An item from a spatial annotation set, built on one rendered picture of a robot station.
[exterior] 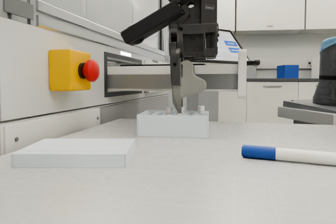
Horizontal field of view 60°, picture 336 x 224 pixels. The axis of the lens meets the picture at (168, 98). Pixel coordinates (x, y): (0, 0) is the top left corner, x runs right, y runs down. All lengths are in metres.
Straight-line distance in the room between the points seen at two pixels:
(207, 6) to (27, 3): 0.29
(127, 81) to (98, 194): 0.49
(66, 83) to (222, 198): 0.35
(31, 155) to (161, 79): 0.42
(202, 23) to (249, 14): 3.71
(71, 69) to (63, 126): 0.12
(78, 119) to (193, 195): 0.42
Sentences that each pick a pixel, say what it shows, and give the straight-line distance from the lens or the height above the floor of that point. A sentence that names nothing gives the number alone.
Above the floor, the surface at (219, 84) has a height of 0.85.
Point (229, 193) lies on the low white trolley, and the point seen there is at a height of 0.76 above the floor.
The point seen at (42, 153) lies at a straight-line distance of 0.36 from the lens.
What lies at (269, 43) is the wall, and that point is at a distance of 4.57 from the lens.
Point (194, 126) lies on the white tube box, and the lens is 0.50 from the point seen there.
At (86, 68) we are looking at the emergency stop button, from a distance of 0.52.
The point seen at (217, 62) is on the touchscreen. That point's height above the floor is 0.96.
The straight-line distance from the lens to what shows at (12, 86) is 0.48.
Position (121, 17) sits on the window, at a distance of 0.91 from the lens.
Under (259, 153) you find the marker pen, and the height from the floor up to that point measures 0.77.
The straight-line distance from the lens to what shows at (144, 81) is 0.71.
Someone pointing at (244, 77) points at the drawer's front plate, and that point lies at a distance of 0.66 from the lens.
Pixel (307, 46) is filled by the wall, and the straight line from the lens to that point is 4.70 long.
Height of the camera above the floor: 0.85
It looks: 3 degrees down
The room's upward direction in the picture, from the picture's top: straight up
